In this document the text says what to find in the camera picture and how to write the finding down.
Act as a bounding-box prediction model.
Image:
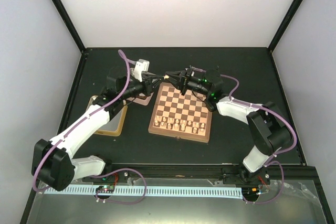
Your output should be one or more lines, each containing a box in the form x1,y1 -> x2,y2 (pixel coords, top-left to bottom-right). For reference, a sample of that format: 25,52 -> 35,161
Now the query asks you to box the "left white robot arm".
31,72 -> 167,191

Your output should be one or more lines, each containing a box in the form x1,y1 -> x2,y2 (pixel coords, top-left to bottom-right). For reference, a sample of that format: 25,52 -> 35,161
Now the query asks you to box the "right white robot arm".
165,67 -> 297,184

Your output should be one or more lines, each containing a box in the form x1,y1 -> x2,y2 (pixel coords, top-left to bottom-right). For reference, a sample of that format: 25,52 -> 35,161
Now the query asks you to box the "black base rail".
81,163 -> 316,185

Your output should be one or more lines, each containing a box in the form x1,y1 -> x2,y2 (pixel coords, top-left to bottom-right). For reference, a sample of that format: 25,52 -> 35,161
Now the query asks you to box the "wooden chessboard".
148,82 -> 212,143

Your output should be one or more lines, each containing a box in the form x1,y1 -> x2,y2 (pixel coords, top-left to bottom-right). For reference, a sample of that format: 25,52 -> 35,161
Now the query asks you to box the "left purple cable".
33,49 -> 140,192

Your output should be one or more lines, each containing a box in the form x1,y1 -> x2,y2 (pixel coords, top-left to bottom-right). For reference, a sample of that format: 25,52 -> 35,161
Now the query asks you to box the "small circuit board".
246,186 -> 269,195
96,185 -> 115,194

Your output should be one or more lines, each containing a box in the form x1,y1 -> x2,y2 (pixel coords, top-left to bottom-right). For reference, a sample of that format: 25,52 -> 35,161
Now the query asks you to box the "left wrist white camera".
133,59 -> 150,82

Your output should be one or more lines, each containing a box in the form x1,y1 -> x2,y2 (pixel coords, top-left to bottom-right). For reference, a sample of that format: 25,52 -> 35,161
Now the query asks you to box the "right black frame post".
268,0 -> 303,53

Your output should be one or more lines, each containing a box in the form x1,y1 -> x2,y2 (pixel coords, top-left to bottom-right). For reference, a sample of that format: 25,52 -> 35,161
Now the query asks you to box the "left small circuit board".
96,185 -> 115,194

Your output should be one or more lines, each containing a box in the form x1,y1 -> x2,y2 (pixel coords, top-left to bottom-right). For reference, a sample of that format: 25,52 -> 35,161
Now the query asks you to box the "right small circuit board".
246,186 -> 269,195

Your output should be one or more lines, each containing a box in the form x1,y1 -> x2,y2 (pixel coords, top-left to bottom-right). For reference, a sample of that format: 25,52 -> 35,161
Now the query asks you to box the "left black frame post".
51,0 -> 86,52

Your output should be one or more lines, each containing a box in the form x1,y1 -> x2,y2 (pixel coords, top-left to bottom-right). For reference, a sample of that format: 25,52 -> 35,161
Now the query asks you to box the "gold tin box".
94,105 -> 128,137

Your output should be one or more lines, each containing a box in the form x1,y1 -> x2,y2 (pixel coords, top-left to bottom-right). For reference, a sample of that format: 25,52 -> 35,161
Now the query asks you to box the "black frame post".
51,0 -> 86,52
268,0 -> 303,53

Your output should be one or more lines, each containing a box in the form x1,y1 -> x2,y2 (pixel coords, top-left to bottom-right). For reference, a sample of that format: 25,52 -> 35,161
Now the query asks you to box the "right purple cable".
191,66 -> 297,205

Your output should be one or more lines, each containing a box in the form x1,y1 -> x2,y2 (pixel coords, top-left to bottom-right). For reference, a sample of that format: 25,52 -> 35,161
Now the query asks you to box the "purple cable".
33,49 -> 140,192
191,66 -> 297,205

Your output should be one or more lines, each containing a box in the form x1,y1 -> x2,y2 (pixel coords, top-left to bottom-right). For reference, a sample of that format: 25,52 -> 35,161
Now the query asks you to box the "light blue slotted cable duct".
45,185 -> 243,199

